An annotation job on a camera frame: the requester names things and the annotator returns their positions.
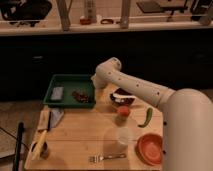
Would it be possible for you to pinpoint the dark bowl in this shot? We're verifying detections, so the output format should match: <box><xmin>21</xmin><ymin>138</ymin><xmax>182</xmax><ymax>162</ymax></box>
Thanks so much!
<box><xmin>110</xmin><ymin>88</ymin><xmax>135</xmax><ymax>106</ymax></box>

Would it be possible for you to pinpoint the silver fork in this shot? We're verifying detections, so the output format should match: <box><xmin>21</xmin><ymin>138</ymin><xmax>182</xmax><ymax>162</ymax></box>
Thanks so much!
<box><xmin>88</xmin><ymin>153</ymin><xmax>126</xmax><ymax>163</ymax></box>

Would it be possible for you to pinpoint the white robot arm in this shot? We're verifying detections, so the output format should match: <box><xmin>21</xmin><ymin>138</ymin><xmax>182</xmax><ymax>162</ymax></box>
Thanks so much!
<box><xmin>91</xmin><ymin>57</ymin><xmax>213</xmax><ymax>171</ymax></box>

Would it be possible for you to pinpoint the green plastic tray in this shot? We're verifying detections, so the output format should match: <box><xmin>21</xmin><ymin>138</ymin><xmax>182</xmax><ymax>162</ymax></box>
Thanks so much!
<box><xmin>43</xmin><ymin>74</ymin><xmax>96</xmax><ymax>108</ymax></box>

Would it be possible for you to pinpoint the black office chair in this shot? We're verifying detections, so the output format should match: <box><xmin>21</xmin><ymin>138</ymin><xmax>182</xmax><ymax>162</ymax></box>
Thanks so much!
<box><xmin>0</xmin><ymin>0</ymin><xmax>52</xmax><ymax>27</ymax></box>

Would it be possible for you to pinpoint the black pole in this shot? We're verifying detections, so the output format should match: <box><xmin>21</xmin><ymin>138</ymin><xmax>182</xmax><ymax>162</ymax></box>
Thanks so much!
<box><xmin>12</xmin><ymin>122</ymin><xmax>24</xmax><ymax>171</ymax></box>

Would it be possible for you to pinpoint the red-orange bowl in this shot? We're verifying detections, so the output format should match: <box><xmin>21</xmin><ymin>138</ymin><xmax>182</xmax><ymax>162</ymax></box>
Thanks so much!
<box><xmin>135</xmin><ymin>133</ymin><xmax>162</xmax><ymax>166</ymax></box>

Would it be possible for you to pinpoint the dark red grapes bunch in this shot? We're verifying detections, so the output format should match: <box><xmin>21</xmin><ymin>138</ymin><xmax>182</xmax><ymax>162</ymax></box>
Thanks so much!
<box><xmin>72</xmin><ymin>91</ymin><xmax>89</xmax><ymax>103</ymax></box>

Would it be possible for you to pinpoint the green chili pepper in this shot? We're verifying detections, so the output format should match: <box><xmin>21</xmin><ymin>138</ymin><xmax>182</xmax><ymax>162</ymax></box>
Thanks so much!
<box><xmin>138</xmin><ymin>108</ymin><xmax>153</xmax><ymax>128</ymax></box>

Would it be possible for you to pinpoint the white handled knife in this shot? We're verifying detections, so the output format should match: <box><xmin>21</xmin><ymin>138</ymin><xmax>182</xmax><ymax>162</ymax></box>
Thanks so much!
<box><xmin>113</xmin><ymin>94</ymin><xmax>136</xmax><ymax>99</ymax></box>

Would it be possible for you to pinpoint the grey sponge block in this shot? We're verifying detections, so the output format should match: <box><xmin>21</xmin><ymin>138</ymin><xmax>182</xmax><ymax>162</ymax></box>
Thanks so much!
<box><xmin>51</xmin><ymin>87</ymin><xmax>64</xmax><ymax>101</ymax></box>

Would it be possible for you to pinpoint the red object on shelf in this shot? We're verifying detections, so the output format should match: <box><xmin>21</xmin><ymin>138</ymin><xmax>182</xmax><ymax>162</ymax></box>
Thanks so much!
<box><xmin>79</xmin><ymin>18</ymin><xmax>92</xmax><ymax>25</ymax></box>

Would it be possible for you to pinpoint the orange tomato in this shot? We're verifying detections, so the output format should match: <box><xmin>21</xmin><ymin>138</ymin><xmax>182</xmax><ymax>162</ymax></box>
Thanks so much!
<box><xmin>117</xmin><ymin>106</ymin><xmax>130</xmax><ymax>118</ymax></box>

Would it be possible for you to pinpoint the white cup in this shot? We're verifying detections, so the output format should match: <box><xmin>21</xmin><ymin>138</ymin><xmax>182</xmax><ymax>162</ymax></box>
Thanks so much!
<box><xmin>116</xmin><ymin>127</ymin><xmax>133</xmax><ymax>146</ymax></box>

